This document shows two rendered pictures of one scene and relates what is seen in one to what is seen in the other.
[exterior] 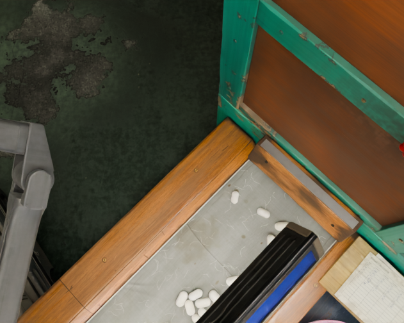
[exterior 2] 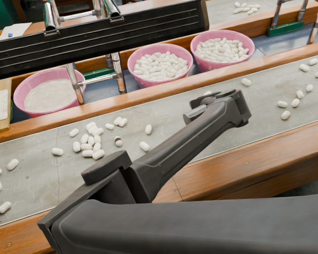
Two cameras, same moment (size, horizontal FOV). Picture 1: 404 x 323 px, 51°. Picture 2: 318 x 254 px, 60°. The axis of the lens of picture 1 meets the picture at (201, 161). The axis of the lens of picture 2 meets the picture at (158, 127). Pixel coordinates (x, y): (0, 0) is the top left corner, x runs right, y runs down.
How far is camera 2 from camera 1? 0.70 m
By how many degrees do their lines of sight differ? 57
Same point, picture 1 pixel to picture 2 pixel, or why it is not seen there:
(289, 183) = not seen: outside the picture
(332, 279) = not seen: outside the picture
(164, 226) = not seen: hidden behind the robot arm
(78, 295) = (171, 183)
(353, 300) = (1, 112)
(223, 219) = (28, 195)
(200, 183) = (16, 229)
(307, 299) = (24, 123)
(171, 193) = not seen: hidden behind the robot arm
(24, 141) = (73, 207)
